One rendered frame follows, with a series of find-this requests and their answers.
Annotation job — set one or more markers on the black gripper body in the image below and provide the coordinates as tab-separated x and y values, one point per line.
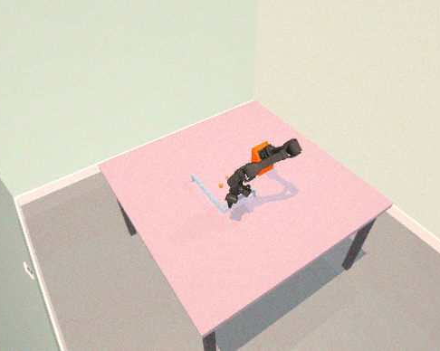
232	197

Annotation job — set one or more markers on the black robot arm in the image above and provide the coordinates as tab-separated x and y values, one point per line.
269	155

